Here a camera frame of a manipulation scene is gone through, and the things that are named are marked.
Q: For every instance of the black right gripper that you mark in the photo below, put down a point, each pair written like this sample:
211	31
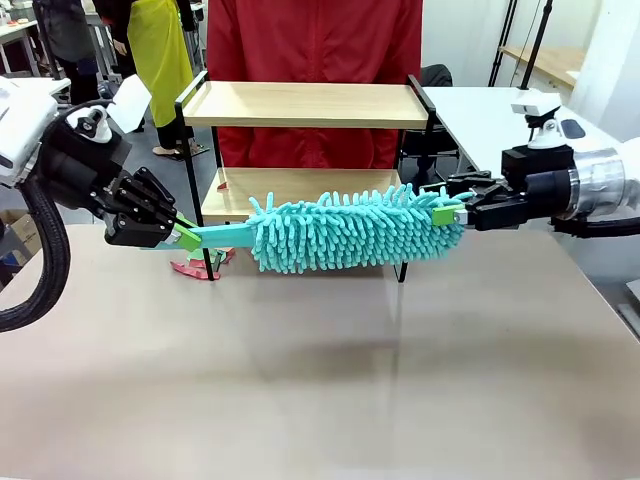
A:
530	200

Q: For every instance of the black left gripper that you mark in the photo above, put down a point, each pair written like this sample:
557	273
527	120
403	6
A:
80	165

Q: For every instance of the teal chenille duster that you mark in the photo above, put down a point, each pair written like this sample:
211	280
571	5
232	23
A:
325	235

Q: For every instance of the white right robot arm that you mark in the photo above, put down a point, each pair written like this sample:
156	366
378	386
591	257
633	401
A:
600	180

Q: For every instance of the two-tier wood and metal shelf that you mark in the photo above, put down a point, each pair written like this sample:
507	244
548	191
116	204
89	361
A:
300	117

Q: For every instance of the apron person's hand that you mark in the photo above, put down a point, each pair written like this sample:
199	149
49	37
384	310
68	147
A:
120	46

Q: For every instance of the green paper scrap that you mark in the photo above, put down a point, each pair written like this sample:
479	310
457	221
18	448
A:
195	259

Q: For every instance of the large white table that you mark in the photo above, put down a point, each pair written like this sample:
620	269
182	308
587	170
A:
475	120

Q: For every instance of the pink paper scrap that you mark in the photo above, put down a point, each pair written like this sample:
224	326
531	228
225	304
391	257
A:
224	256

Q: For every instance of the black office chair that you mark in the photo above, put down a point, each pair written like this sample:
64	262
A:
437	75

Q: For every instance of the brown cardboard box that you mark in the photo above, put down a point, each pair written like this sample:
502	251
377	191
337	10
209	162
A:
10	222

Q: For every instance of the small white table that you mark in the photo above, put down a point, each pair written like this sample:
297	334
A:
62	85

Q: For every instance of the person in yellow apron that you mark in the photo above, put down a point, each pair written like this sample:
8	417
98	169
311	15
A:
160	60

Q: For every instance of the light wooden table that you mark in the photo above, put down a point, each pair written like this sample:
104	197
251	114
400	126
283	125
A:
550	62

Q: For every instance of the thick black stand pole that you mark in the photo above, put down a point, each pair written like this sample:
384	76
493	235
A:
536	47

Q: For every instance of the thin black tripod stand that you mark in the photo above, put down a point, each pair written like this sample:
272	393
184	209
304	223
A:
506	30

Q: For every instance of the person in dark clothes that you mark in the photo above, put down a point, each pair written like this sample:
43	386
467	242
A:
70	30

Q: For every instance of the person in red jacket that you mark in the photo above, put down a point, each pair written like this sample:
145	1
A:
315	40

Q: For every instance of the white background desk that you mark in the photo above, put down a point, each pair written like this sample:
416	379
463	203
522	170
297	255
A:
15	30

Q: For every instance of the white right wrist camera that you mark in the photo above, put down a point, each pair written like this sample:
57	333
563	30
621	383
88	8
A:
532	105

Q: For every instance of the grey metal table rail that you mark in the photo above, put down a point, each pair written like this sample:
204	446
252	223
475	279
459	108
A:
631	310

